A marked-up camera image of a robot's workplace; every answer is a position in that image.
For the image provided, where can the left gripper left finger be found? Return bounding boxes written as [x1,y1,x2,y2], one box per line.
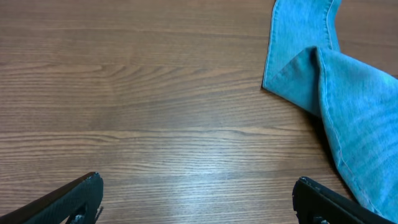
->
[1,172,104,224]

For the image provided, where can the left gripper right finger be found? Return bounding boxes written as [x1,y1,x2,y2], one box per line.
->
[292,177,393,224]

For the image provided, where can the light blue denim jeans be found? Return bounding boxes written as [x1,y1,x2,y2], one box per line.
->
[262,0,397,222]

